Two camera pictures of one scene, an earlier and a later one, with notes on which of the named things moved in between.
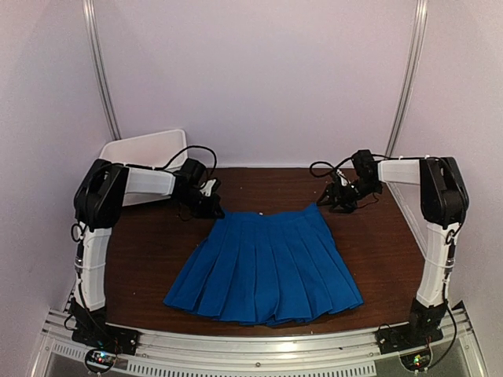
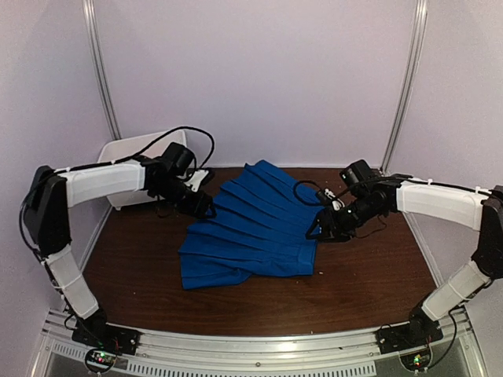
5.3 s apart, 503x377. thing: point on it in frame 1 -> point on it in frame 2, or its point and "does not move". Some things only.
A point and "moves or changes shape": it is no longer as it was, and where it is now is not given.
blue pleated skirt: [270, 268] moves or changes shape
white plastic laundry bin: [156, 151] does not move
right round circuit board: [418, 360] does not move
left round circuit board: [98, 360] does not move
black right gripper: [332, 190] -> [338, 232]
